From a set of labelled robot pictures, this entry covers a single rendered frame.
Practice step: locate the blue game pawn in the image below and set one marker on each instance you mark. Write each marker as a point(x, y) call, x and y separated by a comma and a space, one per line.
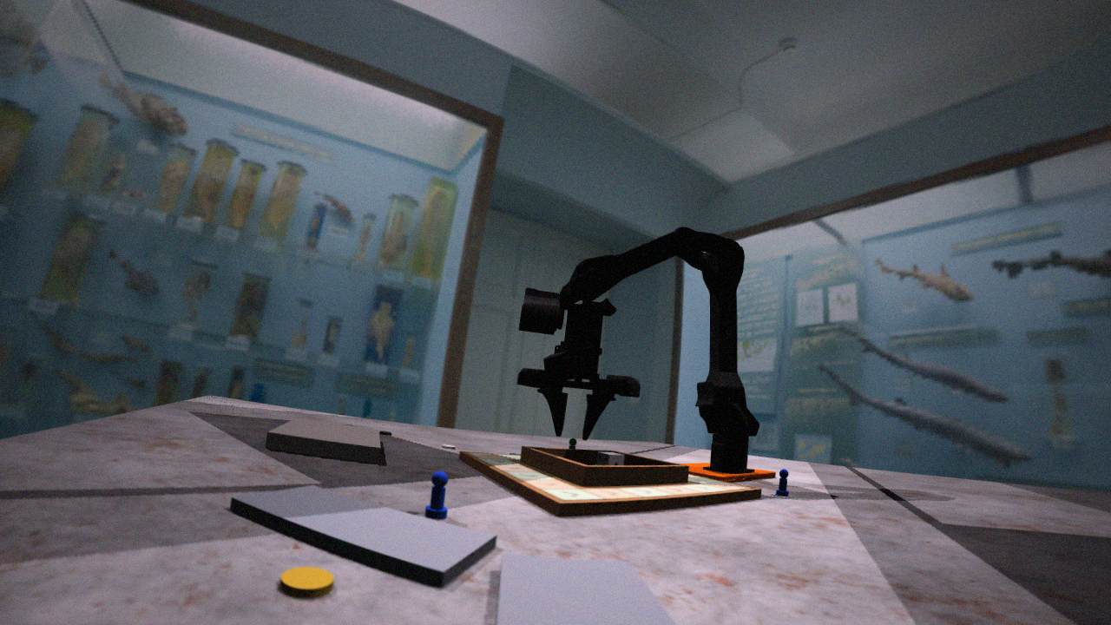
point(436, 510)
point(782, 484)

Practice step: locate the grey die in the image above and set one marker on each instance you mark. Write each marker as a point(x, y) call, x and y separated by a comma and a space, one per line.
point(609, 458)

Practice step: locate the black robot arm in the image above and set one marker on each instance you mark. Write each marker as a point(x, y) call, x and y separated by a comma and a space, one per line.
point(721, 398)

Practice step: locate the yellow flat disc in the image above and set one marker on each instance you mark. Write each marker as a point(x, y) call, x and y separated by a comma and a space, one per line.
point(306, 582)

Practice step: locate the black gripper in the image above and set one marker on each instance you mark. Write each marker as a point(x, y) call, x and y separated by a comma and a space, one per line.
point(603, 390)

